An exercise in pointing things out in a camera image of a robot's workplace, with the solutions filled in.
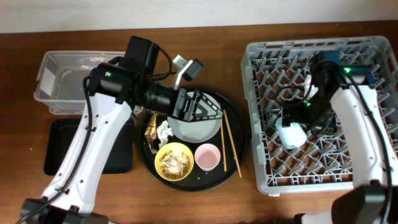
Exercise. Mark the gold foil wrapper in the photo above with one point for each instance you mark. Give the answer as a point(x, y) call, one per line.
point(151, 132)

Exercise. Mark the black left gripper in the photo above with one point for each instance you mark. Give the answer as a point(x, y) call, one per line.
point(181, 103)

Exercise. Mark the clear plastic bin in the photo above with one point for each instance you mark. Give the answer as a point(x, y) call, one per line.
point(60, 78)

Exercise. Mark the food scraps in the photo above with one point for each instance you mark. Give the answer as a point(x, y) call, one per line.
point(175, 164)

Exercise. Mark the light blue cup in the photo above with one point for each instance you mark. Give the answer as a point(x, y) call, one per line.
point(292, 136)

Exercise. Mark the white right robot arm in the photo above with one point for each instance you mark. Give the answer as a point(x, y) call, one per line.
point(346, 93)

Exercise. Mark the grey dishwasher rack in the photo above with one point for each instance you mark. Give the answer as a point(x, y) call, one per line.
point(271, 72)

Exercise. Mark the wooden chopstick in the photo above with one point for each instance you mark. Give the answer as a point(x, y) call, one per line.
point(232, 143)
point(223, 146)

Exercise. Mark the pink cup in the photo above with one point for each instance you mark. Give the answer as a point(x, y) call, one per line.
point(207, 156)

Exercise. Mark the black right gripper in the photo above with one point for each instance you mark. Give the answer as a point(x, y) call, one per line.
point(288, 116)

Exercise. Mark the grey plate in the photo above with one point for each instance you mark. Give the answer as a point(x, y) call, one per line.
point(194, 132)

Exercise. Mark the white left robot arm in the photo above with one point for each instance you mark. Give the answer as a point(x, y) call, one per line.
point(112, 90)

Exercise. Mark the black rectangular tray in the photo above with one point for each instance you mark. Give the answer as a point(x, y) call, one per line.
point(61, 134)

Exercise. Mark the round black tray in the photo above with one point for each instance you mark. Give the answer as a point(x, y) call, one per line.
point(198, 179)

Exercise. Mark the yellow bowl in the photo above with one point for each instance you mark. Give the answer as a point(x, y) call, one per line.
point(173, 146)

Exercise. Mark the white tissue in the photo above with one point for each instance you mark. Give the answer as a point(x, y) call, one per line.
point(163, 133)

